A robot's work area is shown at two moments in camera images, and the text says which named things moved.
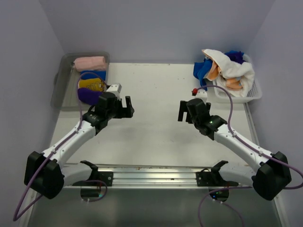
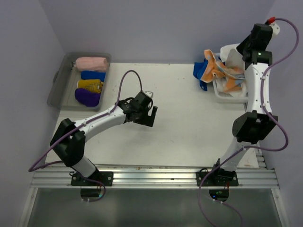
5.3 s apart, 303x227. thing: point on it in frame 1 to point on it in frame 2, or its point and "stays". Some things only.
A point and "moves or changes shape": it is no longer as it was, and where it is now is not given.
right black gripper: (183, 108) to (241, 46)
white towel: (243, 71) moves or changes shape
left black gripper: (124, 112) to (150, 118)
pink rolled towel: (90, 63) stays
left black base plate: (106, 176) stays
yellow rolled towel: (96, 84) stays
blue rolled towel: (102, 74) stays
